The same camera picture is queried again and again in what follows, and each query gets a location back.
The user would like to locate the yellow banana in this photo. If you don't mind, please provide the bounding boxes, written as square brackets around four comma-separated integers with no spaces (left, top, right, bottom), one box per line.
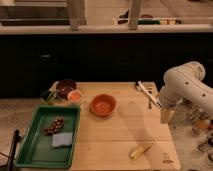
[129,143,152,159]

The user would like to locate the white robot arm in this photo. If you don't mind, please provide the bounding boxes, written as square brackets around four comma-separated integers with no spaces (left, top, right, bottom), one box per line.
[158,61,213,123]

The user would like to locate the red bowl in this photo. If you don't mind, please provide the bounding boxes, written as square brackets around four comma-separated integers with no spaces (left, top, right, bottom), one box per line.
[89,94,116,117]

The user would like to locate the clutter on floor right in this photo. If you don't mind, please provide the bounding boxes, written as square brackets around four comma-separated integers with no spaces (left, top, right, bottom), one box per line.
[184,100,213,163]

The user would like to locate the wooden cutting board table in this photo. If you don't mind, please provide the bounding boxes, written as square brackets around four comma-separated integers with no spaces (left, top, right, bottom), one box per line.
[48,81,182,171]

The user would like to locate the small orange cup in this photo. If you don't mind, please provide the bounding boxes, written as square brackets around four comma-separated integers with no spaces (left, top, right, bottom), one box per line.
[67,90,82,102]

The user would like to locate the items on back shelf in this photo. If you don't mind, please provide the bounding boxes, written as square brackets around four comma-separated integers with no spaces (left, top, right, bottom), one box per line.
[114,11,182,25]

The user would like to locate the grey blue sponge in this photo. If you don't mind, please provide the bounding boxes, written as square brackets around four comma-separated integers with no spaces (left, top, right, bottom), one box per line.
[52,132,73,147]

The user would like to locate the dark red grape bunch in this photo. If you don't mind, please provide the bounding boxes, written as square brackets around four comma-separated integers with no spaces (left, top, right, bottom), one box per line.
[43,117,64,135]

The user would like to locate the green vegetable toy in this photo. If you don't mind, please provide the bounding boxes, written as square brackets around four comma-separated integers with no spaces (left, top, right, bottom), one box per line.
[40,90,58,104]

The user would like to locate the green plastic tray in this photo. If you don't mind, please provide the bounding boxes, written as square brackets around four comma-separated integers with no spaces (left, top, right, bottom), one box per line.
[15,106,80,169]

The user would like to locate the black stand left edge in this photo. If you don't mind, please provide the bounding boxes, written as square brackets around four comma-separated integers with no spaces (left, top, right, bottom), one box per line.
[6,130,20,171]

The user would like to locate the right wooden post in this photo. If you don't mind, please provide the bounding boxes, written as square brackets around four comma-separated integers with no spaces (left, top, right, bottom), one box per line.
[129,0,142,30]

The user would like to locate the wooden post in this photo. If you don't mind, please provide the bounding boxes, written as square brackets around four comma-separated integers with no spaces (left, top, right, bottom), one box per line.
[129,0,142,30]
[67,0,86,31]

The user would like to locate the left wooden post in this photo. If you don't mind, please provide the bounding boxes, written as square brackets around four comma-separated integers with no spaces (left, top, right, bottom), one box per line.
[67,0,86,31]

